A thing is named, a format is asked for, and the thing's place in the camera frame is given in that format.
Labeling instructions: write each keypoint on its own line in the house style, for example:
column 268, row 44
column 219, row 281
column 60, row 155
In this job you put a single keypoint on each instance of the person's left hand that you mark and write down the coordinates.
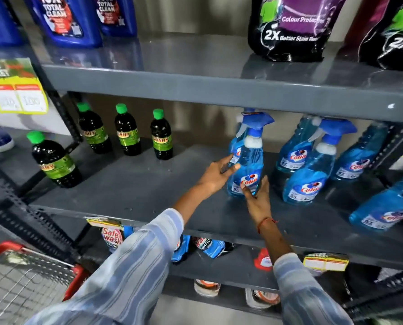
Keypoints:
column 213, row 179

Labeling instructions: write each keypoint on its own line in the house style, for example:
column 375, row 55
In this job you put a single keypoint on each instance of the person's right hand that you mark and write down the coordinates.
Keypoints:
column 260, row 208

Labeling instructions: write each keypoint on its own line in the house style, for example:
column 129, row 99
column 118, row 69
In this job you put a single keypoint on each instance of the person's left thumb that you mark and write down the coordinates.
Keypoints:
column 232, row 169

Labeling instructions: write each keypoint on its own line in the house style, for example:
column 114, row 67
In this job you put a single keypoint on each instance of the person's right thumb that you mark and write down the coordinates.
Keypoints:
column 247, row 191

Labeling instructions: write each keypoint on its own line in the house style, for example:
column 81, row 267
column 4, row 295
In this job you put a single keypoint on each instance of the blue glass cleaner spray bottle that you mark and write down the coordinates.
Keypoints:
column 357, row 159
column 236, row 145
column 252, row 159
column 384, row 206
column 294, row 148
column 311, row 179

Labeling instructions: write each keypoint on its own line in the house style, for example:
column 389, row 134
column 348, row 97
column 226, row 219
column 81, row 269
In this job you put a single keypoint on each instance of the person's left forearm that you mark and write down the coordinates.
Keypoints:
column 133, row 274

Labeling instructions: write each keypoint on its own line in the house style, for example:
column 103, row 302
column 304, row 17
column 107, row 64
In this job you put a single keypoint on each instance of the person's right forearm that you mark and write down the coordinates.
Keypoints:
column 296, row 287

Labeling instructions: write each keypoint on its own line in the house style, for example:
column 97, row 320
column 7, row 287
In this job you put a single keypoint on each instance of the red thread wristband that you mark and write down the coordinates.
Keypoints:
column 265, row 222

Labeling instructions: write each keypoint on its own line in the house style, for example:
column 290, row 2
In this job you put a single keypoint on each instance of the blue white detergent pouch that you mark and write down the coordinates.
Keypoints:
column 112, row 238
column 181, row 248
column 211, row 247

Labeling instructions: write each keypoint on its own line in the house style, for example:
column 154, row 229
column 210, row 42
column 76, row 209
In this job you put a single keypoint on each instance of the red white round pack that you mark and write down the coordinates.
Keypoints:
column 264, row 261

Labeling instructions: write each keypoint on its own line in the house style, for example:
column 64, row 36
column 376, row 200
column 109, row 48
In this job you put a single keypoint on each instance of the dark bottle with green cap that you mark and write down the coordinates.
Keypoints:
column 127, row 133
column 161, row 138
column 54, row 162
column 93, row 131

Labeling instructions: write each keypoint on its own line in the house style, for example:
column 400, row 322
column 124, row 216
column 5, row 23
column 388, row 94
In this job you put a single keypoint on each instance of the grey metal shelf rack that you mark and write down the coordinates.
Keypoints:
column 194, row 81

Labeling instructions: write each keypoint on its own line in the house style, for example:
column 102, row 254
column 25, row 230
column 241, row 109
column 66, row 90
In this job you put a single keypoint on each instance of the white orange container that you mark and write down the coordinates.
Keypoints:
column 207, row 287
column 264, row 298

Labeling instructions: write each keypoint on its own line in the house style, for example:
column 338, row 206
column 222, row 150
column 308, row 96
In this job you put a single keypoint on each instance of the black purple detergent pouch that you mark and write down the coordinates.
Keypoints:
column 394, row 33
column 292, row 27

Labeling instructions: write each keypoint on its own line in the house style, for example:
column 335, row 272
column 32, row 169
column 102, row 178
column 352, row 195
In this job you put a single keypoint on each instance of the large green yellow price sign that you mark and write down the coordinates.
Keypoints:
column 15, row 87

